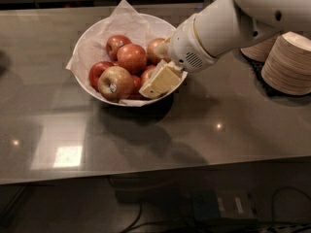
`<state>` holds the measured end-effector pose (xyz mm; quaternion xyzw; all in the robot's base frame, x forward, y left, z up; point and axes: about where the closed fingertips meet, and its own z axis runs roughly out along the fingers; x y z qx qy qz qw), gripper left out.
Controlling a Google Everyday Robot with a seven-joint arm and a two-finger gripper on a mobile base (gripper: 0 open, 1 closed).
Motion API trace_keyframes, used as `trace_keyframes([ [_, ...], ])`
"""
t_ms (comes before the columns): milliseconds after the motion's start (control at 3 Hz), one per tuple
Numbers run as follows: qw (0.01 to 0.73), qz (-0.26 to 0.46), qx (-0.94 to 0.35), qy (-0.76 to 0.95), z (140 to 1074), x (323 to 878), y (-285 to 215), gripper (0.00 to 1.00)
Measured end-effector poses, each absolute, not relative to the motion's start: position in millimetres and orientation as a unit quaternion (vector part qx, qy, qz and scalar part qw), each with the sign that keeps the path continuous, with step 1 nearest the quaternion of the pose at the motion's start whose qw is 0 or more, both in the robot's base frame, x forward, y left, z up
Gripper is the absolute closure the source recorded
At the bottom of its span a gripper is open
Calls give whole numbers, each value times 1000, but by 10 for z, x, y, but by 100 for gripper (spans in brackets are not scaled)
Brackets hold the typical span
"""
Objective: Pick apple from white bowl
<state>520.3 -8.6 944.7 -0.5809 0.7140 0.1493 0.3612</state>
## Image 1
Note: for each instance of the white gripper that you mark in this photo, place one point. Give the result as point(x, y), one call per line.
point(185, 48)

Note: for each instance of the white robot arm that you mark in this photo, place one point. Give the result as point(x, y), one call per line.
point(226, 25)

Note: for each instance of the rear stack of paper plates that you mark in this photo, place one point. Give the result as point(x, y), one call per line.
point(260, 51)

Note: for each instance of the stack of paper plates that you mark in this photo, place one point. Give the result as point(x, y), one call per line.
point(260, 51)
point(288, 65)

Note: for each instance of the dark red apple left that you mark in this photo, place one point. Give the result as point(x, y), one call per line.
point(96, 71)

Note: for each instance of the dark power box on floor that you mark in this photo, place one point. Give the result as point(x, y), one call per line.
point(211, 204)

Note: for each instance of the red apple centre top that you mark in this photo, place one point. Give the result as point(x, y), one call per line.
point(132, 57)

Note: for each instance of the white paper liner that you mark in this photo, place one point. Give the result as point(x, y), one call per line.
point(129, 20)

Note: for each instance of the red yellow apple back right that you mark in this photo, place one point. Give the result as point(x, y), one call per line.
point(152, 58)

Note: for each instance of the small red apple bottom middle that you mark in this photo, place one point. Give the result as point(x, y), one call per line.
point(135, 95)

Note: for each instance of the red apple back left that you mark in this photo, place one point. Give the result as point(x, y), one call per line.
point(114, 43)

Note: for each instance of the front stack of paper plates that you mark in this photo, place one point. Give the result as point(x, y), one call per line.
point(288, 65)

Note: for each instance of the white ceramic bowl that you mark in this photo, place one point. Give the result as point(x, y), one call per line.
point(84, 46)

